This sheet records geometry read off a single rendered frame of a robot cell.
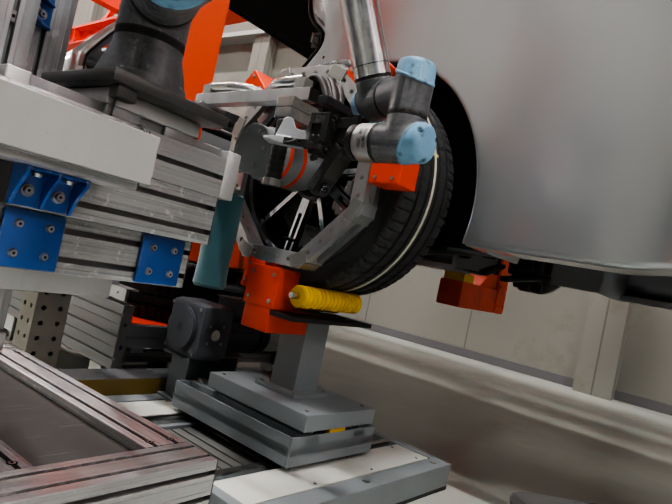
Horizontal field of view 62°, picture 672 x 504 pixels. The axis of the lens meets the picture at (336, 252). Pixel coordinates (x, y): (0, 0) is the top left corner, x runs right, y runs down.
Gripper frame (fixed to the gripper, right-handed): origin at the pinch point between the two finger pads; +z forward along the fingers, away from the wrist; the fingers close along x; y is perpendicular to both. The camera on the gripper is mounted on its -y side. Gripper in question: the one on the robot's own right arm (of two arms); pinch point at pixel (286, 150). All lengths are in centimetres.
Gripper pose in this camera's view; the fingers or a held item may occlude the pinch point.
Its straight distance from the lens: 124.9
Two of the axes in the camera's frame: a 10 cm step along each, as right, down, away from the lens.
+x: -6.2, -1.5, -7.7
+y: 2.1, -9.8, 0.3
